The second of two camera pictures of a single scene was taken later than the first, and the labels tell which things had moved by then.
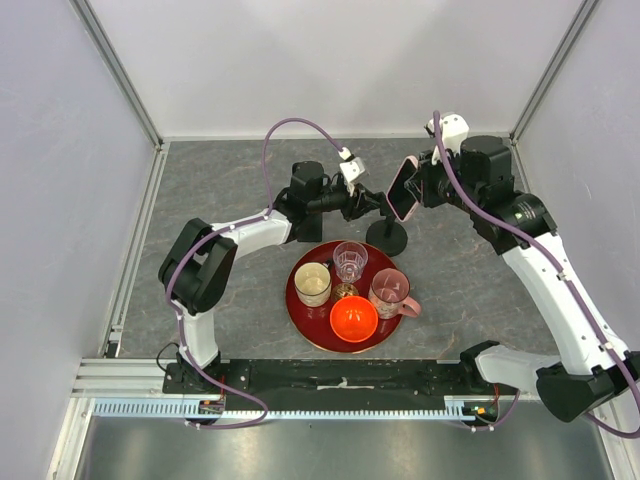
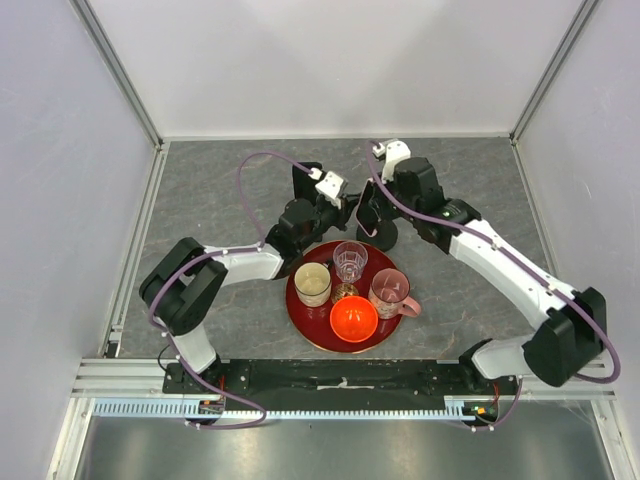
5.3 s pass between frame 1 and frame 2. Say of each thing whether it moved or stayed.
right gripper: moved
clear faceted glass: stayed
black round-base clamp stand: moved
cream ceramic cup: stayed
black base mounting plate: stayed
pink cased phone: moved
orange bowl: stayed
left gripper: moved
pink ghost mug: stayed
